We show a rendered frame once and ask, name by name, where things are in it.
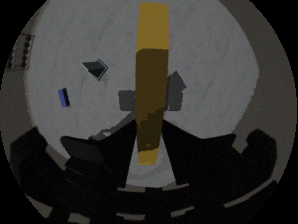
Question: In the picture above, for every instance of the small blue block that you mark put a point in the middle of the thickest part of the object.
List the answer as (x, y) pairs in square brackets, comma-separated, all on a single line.
[(64, 97)]

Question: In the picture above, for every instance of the yellow bar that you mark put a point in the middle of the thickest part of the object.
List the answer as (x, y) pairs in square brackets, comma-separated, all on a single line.
[(151, 74)]

